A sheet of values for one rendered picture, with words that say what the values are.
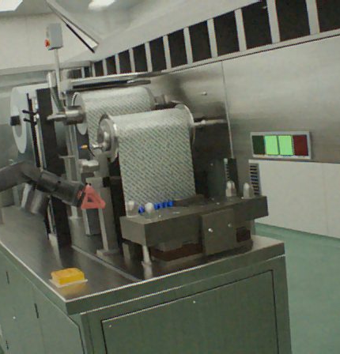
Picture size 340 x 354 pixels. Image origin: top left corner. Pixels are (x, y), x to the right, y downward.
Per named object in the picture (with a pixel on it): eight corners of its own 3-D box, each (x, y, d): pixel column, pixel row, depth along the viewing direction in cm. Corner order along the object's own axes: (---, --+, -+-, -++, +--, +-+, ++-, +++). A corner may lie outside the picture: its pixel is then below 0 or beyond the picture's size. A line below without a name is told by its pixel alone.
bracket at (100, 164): (96, 254, 171) (81, 156, 167) (114, 249, 174) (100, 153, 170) (101, 257, 166) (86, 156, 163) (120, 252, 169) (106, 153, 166)
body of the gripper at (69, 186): (77, 207, 150) (54, 197, 146) (66, 203, 159) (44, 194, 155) (86, 184, 150) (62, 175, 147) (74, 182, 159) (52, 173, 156)
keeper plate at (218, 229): (203, 254, 152) (198, 215, 150) (233, 246, 156) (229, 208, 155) (208, 255, 149) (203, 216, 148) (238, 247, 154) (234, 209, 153)
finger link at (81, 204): (103, 217, 153) (73, 205, 149) (95, 215, 159) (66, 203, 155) (111, 194, 154) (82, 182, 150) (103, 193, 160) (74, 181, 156)
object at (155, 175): (126, 216, 162) (118, 152, 160) (195, 201, 173) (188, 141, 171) (127, 216, 162) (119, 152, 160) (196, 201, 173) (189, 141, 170)
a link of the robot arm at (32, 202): (24, 161, 142) (13, 164, 149) (9, 201, 139) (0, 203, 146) (62, 178, 148) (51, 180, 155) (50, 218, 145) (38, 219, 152)
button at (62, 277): (52, 280, 146) (51, 272, 145) (76, 275, 149) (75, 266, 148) (59, 286, 139) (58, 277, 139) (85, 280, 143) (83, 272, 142)
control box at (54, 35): (43, 50, 212) (40, 26, 211) (59, 49, 215) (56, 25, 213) (47, 48, 206) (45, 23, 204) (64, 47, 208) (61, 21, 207)
